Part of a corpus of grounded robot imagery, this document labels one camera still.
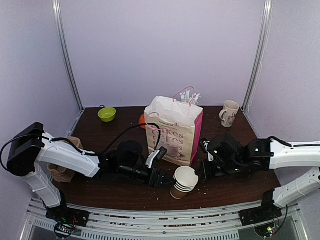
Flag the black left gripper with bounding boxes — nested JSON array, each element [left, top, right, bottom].
[[119, 163, 177, 189]]

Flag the stack of brown paper cups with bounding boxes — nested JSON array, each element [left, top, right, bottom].
[[170, 166, 199, 200]]

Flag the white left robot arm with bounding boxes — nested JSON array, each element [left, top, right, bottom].
[[1, 122, 175, 225]]

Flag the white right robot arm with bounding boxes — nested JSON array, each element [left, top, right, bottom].
[[196, 134, 320, 226]]

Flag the white ceramic mug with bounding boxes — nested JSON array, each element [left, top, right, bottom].
[[219, 100, 240, 128]]

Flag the paper cakes bag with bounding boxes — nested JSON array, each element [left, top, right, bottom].
[[144, 86, 204, 166]]

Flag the orange plastic bowl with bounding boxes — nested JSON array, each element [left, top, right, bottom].
[[138, 114, 146, 130]]

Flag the white stirrers in holder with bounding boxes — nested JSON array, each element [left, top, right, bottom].
[[179, 90, 202, 105]]

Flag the green plastic bowl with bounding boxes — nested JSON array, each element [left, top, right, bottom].
[[98, 107, 117, 123]]

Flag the cardboard cup carrier stack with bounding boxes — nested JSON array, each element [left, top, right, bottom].
[[47, 136, 83, 184]]

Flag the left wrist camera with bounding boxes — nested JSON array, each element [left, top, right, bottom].
[[145, 146, 168, 169]]

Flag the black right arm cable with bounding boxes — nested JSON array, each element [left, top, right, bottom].
[[268, 136, 293, 148]]

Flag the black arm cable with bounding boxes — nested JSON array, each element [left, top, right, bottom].
[[0, 122, 163, 173], [268, 136, 293, 148]]

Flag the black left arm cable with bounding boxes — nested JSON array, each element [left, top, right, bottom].
[[0, 122, 163, 173]]

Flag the right aluminium frame post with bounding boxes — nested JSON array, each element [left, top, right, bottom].
[[242, 0, 274, 114]]

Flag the aluminium frame post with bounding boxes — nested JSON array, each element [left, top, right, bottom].
[[52, 0, 85, 112], [242, 0, 274, 114]]

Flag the left aluminium frame post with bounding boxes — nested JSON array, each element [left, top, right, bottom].
[[52, 0, 85, 112]]

